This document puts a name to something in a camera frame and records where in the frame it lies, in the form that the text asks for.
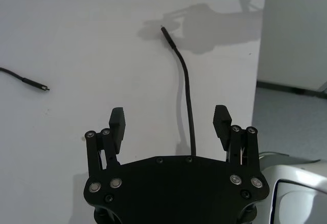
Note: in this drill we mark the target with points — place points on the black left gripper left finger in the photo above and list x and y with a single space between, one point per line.
115 132

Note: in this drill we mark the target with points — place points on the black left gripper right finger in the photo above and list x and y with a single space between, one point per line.
222 129

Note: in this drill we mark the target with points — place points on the white glossy machine housing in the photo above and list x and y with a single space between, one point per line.
299 193

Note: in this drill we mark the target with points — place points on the white table cloth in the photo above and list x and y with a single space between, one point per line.
76 43

